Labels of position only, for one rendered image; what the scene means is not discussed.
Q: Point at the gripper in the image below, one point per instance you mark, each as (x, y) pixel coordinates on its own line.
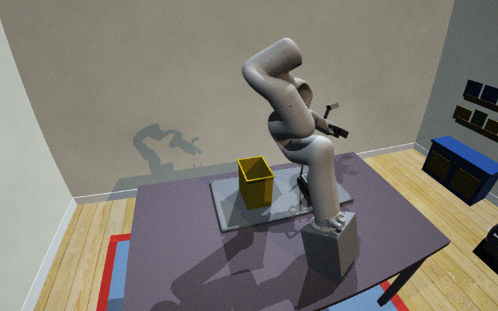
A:
(329, 128)

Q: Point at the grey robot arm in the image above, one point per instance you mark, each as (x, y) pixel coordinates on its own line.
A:
(292, 124)

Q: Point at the yellow box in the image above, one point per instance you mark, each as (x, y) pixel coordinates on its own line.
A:
(255, 182)

